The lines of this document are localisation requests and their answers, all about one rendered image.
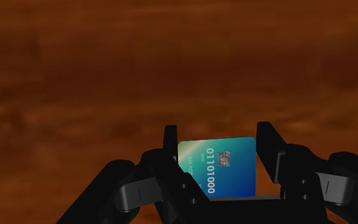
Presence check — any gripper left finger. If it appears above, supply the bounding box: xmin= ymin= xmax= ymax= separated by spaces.
xmin=56 ymin=125 xmax=212 ymax=224

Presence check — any blue green bank card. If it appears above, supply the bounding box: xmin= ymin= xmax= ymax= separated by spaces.
xmin=177 ymin=136 xmax=257 ymax=199

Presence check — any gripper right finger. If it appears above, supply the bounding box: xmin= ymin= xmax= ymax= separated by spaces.
xmin=256 ymin=121 xmax=358 ymax=224

